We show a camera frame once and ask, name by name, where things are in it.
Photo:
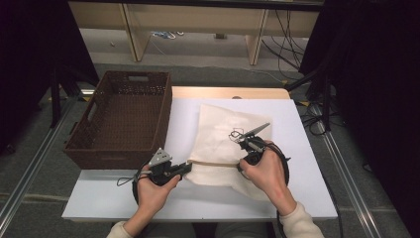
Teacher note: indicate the small floor socket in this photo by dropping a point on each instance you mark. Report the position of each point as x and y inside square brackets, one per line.
[220, 36]

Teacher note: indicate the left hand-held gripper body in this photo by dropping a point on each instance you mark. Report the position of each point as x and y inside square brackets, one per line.
[160, 158]

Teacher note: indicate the cream cloth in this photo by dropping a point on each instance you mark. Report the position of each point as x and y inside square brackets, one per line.
[214, 132]

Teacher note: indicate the brown woven basket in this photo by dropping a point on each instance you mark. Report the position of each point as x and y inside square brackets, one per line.
[125, 125]

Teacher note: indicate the black curtain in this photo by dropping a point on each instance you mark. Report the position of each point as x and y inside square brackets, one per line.
[26, 49]
[379, 99]

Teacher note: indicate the beige wooden desk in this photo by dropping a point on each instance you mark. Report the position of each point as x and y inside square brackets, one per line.
[198, 20]

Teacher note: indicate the metal floor rail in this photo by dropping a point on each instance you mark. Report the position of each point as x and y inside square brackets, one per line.
[38, 155]
[348, 188]

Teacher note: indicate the person's left hand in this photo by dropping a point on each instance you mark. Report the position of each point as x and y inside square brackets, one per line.
[152, 198]

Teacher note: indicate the person's right hand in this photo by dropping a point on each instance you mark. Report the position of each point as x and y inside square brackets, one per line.
[270, 175]

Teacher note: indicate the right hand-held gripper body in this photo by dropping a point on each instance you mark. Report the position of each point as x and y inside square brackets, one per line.
[252, 147]

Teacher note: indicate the dark table grommet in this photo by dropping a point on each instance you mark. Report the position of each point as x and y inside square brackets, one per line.
[236, 97]

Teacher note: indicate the black metal stand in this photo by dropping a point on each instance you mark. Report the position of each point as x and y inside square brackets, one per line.
[327, 109]
[55, 105]

